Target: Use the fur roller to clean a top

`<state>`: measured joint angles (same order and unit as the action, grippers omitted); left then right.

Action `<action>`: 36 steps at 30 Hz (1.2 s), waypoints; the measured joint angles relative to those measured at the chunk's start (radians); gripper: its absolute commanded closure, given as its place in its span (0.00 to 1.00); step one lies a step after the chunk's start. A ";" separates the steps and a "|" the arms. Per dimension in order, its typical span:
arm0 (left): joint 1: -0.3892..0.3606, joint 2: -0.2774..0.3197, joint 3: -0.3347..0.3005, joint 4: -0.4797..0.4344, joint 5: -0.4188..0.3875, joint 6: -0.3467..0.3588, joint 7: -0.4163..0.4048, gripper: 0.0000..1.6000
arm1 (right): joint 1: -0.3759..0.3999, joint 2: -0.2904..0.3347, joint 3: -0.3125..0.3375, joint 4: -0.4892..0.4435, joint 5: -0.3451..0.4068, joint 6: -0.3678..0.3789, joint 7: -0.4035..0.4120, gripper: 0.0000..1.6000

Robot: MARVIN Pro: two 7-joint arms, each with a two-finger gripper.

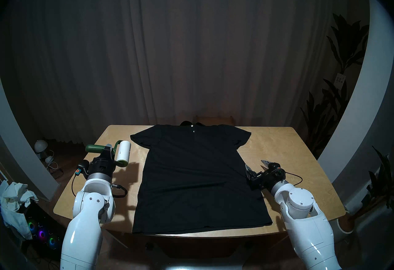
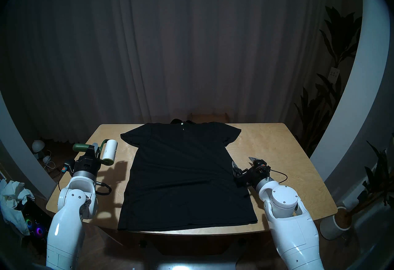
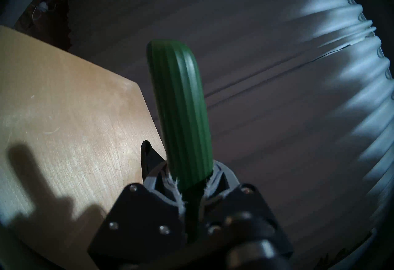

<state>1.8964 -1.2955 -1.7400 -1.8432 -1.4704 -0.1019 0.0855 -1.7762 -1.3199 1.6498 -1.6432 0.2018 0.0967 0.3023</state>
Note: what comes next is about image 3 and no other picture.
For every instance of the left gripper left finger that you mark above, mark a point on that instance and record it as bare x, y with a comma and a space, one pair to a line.
138, 220

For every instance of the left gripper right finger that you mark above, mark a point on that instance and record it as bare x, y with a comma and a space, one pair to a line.
246, 211

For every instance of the grey pleated curtain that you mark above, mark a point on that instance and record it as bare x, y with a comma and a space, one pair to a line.
277, 88

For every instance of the small white mushroom lamp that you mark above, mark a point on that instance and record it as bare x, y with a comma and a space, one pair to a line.
43, 6

